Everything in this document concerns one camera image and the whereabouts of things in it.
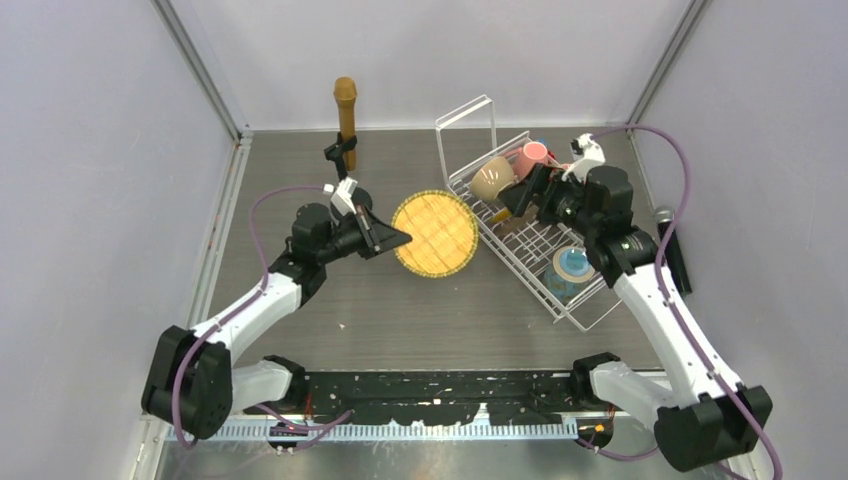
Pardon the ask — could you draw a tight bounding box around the black silver microphone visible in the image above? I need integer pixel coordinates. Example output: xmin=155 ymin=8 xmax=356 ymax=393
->
xmin=654 ymin=207 xmax=693 ymax=298

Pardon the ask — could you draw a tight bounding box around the pink plastic cup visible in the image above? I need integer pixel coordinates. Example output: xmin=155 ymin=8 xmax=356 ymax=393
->
xmin=505 ymin=141 xmax=550 ymax=181

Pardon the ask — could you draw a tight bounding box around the slotted cable duct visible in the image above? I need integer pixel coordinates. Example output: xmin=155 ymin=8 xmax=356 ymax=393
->
xmin=164 ymin=421 xmax=579 ymax=443

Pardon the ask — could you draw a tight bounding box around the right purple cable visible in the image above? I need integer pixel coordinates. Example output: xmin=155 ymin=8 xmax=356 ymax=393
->
xmin=574 ymin=125 xmax=784 ymax=480

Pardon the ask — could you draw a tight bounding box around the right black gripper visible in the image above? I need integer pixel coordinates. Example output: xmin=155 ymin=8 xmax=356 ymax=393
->
xmin=498 ymin=162 xmax=600 ymax=238

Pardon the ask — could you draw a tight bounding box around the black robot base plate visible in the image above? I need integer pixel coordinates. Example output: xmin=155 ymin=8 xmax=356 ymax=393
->
xmin=269 ymin=370 xmax=617 ymax=426

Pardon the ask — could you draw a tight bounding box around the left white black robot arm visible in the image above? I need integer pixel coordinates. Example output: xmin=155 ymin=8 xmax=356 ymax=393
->
xmin=141 ymin=203 xmax=412 ymax=439

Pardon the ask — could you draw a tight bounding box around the white wire dish rack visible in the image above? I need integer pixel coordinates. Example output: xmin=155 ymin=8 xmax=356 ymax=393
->
xmin=434 ymin=94 xmax=626 ymax=332

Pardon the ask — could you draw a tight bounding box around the purple cable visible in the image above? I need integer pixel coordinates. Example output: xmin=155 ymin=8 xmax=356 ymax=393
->
xmin=170 ymin=185 xmax=354 ymax=453
xmin=574 ymin=125 xmax=784 ymax=480

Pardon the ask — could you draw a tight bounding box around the beige ceramic bowl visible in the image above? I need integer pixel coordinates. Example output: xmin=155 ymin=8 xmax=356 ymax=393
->
xmin=469 ymin=156 xmax=516 ymax=202

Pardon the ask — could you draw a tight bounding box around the left aluminium rail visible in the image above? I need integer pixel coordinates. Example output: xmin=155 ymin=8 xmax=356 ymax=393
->
xmin=183 ymin=129 xmax=254 ymax=327

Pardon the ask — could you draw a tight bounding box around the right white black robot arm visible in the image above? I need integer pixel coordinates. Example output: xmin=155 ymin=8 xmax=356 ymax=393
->
xmin=498 ymin=164 xmax=773 ymax=472

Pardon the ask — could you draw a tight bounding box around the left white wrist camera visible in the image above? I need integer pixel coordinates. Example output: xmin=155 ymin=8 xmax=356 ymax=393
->
xmin=323 ymin=176 xmax=358 ymax=217

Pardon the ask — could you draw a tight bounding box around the yellow patterned plate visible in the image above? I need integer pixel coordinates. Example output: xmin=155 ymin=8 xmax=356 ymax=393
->
xmin=489 ymin=208 xmax=513 ymax=225

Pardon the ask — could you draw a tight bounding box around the brown microphone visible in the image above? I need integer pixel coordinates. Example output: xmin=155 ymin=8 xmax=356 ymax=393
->
xmin=333 ymin=77 xmax=358 ymax=171

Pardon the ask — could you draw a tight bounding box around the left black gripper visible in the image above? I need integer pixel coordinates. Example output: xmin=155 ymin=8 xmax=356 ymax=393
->
xmin=317 ymin=205 xmax=410 ymax=266

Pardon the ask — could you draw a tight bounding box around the blue patterned bowl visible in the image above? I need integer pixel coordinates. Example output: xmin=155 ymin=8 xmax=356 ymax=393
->
xmin=543 ymin=246 xmax=595 ymax=304

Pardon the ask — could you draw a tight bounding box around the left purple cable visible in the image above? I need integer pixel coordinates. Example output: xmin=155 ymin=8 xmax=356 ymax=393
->
xmin=170 ymin=185 xmax=354 ymax=453

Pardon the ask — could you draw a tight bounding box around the yellow woven bamboo plate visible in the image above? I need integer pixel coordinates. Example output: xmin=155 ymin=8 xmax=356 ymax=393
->
xmin=392 ymin=190 xmax=479 ymax=279

